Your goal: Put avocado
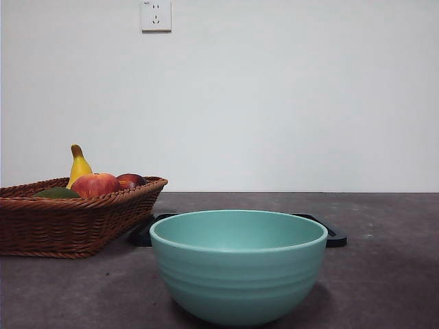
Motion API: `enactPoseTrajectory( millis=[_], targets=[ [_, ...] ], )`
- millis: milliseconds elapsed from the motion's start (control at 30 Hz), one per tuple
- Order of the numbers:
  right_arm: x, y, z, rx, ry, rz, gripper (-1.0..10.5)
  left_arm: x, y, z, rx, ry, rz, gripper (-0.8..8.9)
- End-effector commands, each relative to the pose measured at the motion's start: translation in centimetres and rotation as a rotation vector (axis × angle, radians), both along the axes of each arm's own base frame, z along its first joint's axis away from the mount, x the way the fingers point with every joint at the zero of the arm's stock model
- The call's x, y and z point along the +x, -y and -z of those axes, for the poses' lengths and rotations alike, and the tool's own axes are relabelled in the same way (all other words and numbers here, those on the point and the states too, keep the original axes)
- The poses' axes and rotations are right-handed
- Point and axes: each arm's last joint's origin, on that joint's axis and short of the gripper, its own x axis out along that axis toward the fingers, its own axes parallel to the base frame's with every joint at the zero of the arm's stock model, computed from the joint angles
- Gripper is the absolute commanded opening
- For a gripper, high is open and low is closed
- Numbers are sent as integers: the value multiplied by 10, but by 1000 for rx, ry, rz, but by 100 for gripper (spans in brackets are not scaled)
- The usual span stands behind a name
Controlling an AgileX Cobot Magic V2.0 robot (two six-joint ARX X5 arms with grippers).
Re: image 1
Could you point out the brown wicker basket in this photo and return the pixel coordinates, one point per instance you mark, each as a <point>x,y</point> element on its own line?
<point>68,222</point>

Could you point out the white wall socket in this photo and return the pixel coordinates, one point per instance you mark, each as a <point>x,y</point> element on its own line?
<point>156,17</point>

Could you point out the teal ceramic bowl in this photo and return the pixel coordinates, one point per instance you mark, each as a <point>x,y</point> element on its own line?
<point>240,274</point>

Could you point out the green avocado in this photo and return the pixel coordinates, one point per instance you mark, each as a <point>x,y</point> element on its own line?
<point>56,193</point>

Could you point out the yellow banana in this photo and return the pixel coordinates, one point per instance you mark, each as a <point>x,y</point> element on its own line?
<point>80,168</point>

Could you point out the red yellow apple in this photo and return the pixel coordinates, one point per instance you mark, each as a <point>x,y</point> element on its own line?
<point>96,185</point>

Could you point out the black rectangular tray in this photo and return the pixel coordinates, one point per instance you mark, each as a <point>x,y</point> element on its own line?
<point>337,238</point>

